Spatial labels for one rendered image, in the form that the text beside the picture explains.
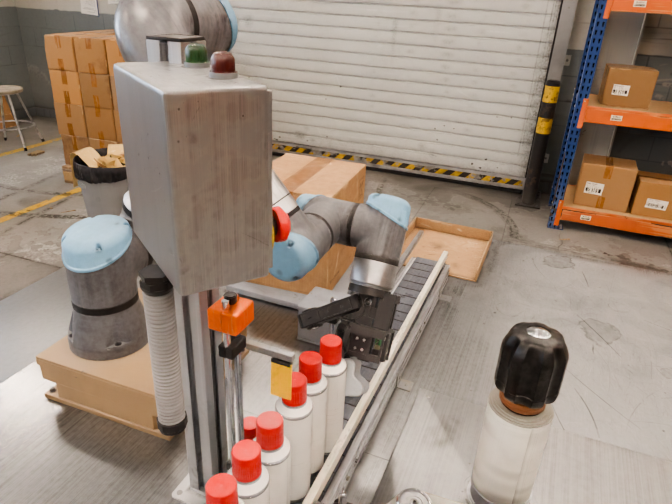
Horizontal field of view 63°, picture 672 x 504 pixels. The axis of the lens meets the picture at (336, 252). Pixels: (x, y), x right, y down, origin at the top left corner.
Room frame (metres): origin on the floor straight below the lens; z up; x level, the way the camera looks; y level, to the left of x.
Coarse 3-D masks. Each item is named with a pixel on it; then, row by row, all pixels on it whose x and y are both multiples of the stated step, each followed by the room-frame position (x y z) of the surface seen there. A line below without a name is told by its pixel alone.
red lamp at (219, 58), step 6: (216, 54) 0.51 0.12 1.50; (222, 54) 0.51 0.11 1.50; (228, 54) 0.51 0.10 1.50; (216, 60) 0.51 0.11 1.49; (222, 60) 0.51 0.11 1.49; (228, 60) 0.51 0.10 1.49; (234, 60) 0.51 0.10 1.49; (216, 66) 0.51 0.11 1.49; (222, 66) 0.51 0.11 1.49; (228, 66) 0.51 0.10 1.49; (234, 66) 0.51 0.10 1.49; (210, 72) 0.51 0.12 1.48; (216, 72) 0.50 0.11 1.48; (222, 72) 0.50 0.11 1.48; (228, 72) 0.51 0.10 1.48; (234, 72) 0.51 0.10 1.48; (216, 78) 0.50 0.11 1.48; (222, 78) 0.50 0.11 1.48; (228, 78) 0.51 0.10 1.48; (234, 78) 0.51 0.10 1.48
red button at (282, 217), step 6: (276, 210) 0.52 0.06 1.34; (282, 210) 0.53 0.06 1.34; (276, 216) 0.52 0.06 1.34; (282, 216) 0.52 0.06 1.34; (288, 216) 0.53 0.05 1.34; (276, 222) 0.52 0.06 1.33; (282, 222) 0.51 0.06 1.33; (288, 222) 0.52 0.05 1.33; (276, 228) 0.52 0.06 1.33; (282, 228) 0.51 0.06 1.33; (288, 228) 0.52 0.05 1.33; (276, 234) 0.52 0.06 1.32; (282, 234) 0.51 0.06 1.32; (288, 234) 0.52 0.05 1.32; (276, 240) 0.52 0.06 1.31; (282, 240) 0.52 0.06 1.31
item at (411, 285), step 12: (420, 264) 1.34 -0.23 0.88; (432, 264) 1.34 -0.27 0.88; (444, 264) 1.35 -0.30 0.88; (408, 276) 1.26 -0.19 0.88; (420, 276) 1.27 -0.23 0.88; (396, 288) 1.20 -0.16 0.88; (408, 288) 1.20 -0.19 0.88; (420, 288) 1.20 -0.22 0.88; (432, 288) 1.21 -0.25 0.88; (408, 300) 1.14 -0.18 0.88; (396, 312) 1.08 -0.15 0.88; (408, 312) 1.09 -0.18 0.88; (396, 324) 1.03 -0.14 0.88; (360, 360) 0.89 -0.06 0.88; (360, 372) 0.86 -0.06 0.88; (372, 372) 0.86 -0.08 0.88; (348, 396) 0.78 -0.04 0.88; (360, 396) 0.79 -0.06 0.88; (348, 408) 0.75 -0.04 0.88; (348, 420) 0.72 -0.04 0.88; (360, 420) 0.72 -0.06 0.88; (348, 444) 0.67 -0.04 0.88; (324, 456) 0.64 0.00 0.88; (336, 468) 0.62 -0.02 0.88; (312, 480) 0.59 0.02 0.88; (324, 492) 0.57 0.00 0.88
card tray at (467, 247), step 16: (416, 224) 1.71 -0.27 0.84; (432, 224) 1.69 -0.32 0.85; (448, 224) 1.67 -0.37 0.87; (432, 240) 1.61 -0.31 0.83; (448, 240) 1.61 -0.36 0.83; (464, 240) 1.62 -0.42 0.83; (480, 240) 1.63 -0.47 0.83; (400, 256) 1.48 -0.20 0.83; (416, 256) 1.48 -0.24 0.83; (432, 256) 1.49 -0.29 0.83; (448, 256) 1.49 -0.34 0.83; (464, 256) 1.50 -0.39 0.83; (480, 256) 1.51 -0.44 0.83; (464, 272) 1.39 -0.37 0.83
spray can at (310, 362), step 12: (300, 360) 0.62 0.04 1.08; (312, 360) 0.62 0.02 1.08; (300, 372) 0.61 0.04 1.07; (312, 372) 0.61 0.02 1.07; (312, 384) 0.61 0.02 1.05; (324, 384) 0.62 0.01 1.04; (312, 396) 0.60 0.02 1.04; (324, 396) 0.61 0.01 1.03; (324, 408) 0.61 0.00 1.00; (324, 420) 0.61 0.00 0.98; (312, 432) 0.60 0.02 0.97; (324, 432) 0.62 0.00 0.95; (312, 444) 0.60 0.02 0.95; (324, 444) 0.62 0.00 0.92; (312, 456) 0.60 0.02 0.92; (312, 468) 0.60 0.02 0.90
